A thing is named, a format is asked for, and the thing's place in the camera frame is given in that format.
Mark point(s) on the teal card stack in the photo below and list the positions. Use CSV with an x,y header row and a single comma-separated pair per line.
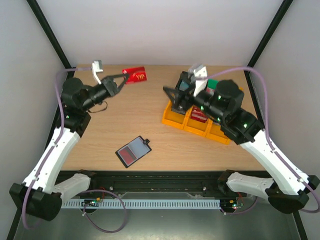
x,y
184,85

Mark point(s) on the yellow bin front right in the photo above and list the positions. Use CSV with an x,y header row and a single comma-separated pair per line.
x,y
213,132

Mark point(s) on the black VIP card stack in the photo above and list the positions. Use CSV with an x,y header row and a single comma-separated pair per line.
x,y
178,109

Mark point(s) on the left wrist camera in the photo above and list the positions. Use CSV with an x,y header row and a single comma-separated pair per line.
x,y
96,67

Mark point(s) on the yellow bin front middle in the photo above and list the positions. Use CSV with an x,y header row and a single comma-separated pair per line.
x,y
195,127

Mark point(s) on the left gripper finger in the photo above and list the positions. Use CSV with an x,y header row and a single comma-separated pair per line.
x,y
121,85
115,76

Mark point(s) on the red card in holder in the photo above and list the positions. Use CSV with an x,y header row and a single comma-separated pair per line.
x,y
127,156

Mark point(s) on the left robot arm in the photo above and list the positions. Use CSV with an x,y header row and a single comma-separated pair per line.
x,y
39,195

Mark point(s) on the left frame post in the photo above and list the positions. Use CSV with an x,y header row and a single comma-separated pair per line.
x,y
42,20

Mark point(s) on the black leather card holder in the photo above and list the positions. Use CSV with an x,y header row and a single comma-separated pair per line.
x,y
139,146

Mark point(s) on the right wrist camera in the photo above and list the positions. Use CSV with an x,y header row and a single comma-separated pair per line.
x,y
198,75

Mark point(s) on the black bin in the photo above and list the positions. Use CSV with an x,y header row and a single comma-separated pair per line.
x,y
191,75

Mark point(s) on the white red circle card stack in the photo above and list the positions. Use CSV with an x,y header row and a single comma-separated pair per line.
x,y
210,91

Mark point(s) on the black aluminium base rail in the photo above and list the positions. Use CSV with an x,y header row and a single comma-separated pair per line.
x,y
205,183

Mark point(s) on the right frame post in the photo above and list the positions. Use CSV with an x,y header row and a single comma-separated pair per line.
x,y
275,22

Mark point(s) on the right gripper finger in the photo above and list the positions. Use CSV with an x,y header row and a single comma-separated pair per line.
x,y
172,94
183,76

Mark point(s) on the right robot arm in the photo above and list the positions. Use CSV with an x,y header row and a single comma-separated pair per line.
x,y
287,187

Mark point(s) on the red VIP card stack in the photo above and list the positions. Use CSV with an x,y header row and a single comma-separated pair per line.
x,y
197,115

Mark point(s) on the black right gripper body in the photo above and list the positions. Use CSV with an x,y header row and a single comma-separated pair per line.
x,y
181,91

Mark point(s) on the frame post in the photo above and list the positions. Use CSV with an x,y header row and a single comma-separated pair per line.
x,y
275,22
42,20

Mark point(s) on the green bin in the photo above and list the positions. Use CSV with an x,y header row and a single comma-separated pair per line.
x,y
212,83

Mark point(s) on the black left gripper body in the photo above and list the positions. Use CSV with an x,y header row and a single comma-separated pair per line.
x,y
108,86

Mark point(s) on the slotted cable duct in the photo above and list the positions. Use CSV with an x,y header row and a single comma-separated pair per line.
x,y
202,204

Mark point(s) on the yellow bin front left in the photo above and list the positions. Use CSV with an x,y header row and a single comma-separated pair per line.
x,y
174,119

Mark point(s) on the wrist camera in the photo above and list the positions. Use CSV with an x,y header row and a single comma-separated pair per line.
x,y
198,75
96,67

